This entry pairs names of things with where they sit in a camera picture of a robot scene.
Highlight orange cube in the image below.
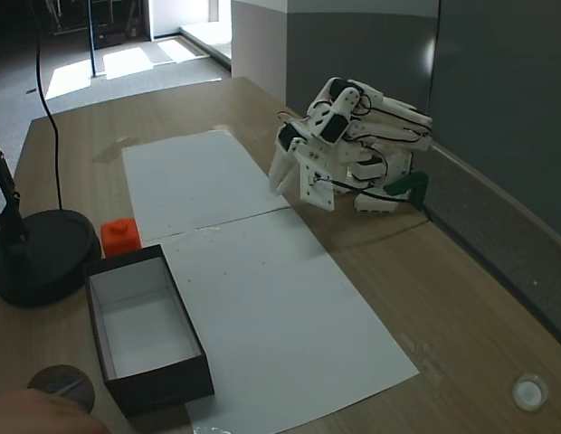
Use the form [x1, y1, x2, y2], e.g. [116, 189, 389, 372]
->
[100, 217, 143, 259]

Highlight brown cardboard box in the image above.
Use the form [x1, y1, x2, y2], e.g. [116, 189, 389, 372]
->
[82, 243, 216, 420]

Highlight white paper sheet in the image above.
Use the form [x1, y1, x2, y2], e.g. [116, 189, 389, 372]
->
[161, 207, 421, 434]
[121, 129, 292, 241]

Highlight green table clamp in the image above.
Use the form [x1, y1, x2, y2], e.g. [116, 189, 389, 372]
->
[382, 171, 432, 199]

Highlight clear tape piece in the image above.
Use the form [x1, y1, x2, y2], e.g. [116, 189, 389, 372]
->
[90, 134, 140, 165]

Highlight black metal pole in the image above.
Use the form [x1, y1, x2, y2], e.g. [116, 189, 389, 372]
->
[86, 0, 100, 79]

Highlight black round lamp base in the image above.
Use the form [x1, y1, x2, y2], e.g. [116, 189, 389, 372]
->
[0, 209, 103, 309]

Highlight brown round disc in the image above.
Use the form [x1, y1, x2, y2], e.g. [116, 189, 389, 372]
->
[26, 364, 97, 413]

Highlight white round cap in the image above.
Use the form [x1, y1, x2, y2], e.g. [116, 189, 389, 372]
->
[511, 373, 550, 412]

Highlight blurry brown rounded object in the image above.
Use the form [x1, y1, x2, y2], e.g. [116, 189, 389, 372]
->
[0, 387, 109, 434]

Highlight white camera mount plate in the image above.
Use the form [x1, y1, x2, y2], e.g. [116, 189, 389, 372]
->
[298, 151, 338, 212]

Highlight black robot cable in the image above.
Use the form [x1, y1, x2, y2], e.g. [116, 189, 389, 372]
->
[312, 178, 434, 223]

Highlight black hanging cable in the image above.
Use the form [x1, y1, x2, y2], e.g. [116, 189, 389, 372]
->
[33, 0, 67, 213]

